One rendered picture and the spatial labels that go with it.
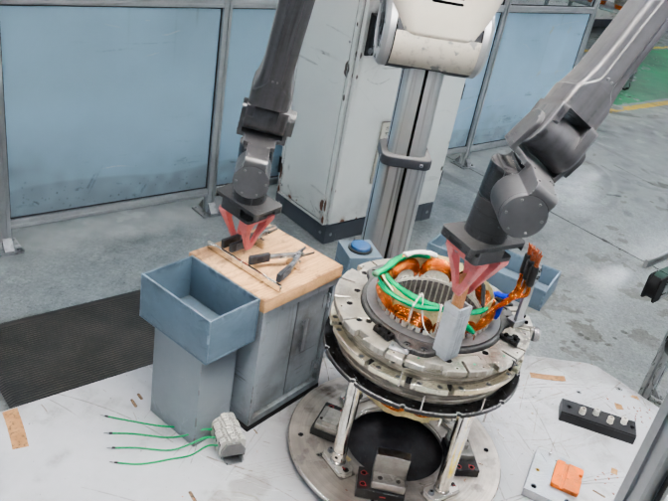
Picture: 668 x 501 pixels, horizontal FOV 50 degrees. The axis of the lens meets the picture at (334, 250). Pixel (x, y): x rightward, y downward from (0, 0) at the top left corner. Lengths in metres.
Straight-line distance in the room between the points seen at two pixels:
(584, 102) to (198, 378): 0.72
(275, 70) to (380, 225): 0.62
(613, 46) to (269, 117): 0.51
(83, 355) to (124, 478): 1.52
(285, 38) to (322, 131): 2.45
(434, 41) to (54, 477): 1.01
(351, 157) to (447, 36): 2.07
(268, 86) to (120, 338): 1.85
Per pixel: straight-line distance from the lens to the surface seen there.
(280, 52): 1.06
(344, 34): 3.32
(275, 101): 1.11
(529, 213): 0.87
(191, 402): 1.26
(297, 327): 1.30
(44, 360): 2.73
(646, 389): 3.00
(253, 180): 1.11
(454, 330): 1.04
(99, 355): 2.74
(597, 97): 0.93
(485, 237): 0.95
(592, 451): 1.54
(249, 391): 1.29
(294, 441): 1.31
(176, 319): 1.17
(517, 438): 1.49
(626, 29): 0.96
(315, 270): 1.27
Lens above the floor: 1.71
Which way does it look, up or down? 28 degrees down
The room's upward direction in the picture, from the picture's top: 11 degrees clockwise
